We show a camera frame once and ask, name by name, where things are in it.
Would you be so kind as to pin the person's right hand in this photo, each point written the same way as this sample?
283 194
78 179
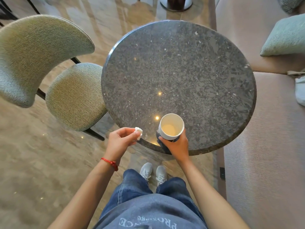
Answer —
178 150

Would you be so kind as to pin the person's left hand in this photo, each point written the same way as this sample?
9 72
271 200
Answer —
118 143

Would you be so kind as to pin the person's left thumb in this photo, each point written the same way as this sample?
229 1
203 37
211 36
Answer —
134 138

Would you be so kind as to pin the person's right thumb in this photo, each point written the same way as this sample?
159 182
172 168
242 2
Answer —
163 140

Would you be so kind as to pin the white tissue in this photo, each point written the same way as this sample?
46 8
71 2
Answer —
139 132

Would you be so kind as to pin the white paper cup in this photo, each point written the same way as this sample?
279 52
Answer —
169 127

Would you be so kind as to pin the person's right forearm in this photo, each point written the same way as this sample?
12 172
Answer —
209 197

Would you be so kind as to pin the person's left forearm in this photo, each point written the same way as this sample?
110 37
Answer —
87 200

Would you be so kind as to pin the grey left sneaker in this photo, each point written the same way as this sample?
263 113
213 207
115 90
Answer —
146 170

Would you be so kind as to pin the grey sneaker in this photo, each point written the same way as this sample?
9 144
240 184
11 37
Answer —
161 175
146 170

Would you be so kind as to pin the grey right sneaker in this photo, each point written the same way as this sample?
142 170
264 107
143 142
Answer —
161 175

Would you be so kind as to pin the blue denim jeans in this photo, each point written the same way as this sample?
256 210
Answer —
133 186

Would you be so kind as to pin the black floor socket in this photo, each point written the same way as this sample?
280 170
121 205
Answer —
222 173

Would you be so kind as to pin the grey printed shirt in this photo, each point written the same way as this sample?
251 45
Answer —
147 214

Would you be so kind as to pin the beige upholstered sofa bench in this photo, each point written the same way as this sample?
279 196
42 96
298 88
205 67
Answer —
266 140

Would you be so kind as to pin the green upholstered chair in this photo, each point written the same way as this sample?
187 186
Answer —
35 57

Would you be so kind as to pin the round metal table base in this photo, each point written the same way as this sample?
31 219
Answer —
176 3

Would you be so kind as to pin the white bag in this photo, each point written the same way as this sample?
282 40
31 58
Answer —
300 91

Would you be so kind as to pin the light green cushion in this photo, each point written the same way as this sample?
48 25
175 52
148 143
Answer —
286 36

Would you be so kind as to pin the black metal chair legs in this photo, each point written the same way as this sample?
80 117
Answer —
8 13

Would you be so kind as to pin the grey knitted cushion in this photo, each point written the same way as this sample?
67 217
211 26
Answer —
292 3

